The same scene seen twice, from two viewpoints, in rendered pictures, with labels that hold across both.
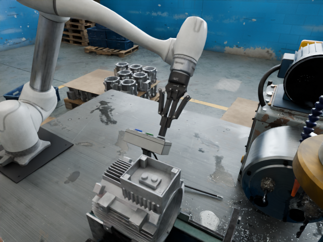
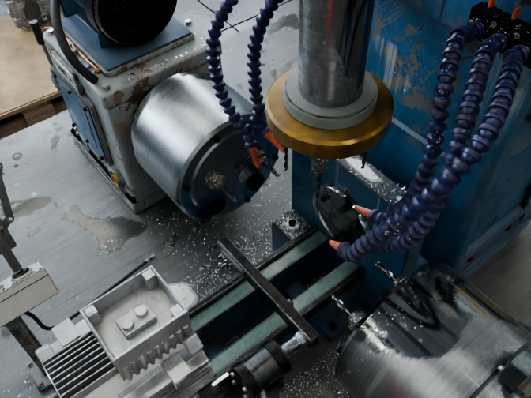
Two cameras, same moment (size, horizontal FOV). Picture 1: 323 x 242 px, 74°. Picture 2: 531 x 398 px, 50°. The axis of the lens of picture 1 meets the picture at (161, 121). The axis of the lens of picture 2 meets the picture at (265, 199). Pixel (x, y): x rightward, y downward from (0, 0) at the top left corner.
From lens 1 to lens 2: 0.45 m
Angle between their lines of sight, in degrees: 51
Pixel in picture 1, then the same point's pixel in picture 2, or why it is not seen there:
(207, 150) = (40, 219)
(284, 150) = (200, 125)
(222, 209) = (171, 267)
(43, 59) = not seen: outside the picture
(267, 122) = (125, 101)
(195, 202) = not seen: hidden behind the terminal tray
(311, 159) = (296, 127)
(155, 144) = (32, 290)
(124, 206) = (143, 386)
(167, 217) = not seen: hidden behind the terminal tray
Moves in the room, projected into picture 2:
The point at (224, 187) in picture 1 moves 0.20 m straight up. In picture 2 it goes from (136, 241) to (117, 182)
